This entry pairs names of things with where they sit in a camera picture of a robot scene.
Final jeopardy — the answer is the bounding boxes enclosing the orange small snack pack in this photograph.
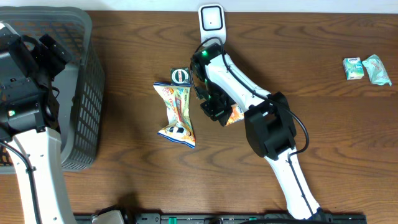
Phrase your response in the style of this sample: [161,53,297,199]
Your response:
[226,104,244,126]

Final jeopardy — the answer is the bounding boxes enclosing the orange wet wipes pack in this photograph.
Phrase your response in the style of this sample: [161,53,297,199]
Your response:
[153,82,196,149]

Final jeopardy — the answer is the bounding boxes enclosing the dark round-label can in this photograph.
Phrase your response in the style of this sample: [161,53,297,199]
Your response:
[170,67,190,85]

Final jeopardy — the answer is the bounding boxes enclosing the teal small tissue pack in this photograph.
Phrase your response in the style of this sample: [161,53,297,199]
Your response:
[343,57,364,80]

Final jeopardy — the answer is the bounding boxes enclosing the mint green snack packet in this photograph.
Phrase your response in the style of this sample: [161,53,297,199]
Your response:
[362,54,392,86]

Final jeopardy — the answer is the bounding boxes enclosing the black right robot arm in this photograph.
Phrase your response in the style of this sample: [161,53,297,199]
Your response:
[190,42,320,220]

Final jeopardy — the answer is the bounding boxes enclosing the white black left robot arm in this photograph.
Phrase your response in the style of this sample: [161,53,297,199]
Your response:
[1,23,124,223]

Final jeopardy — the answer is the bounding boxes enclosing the dark grey plastic basket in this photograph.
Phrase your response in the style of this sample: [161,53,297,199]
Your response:
[1,6,106,171]

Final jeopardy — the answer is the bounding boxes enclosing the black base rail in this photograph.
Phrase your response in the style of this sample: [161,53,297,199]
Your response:
[74,212,368,224]

